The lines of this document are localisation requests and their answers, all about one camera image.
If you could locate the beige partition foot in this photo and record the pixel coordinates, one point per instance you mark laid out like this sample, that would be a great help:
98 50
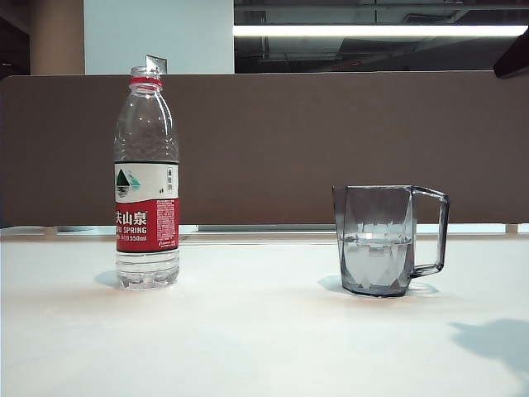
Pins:
511 228
49 230

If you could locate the white ceiling light strip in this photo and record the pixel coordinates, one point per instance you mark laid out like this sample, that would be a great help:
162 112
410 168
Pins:
372 30

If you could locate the beige round column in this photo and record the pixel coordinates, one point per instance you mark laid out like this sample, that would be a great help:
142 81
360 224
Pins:
55 37

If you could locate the small metal partition clip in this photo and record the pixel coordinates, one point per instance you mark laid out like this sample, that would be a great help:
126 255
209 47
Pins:
157 63

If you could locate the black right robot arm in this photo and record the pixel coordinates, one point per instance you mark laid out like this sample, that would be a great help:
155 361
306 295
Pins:
514 58

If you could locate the brown desk partition panel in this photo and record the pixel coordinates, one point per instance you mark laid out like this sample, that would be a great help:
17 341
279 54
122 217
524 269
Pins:
289 144

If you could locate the clear red-label water bottle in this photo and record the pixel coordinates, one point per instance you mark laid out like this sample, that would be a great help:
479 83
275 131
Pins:
146 223

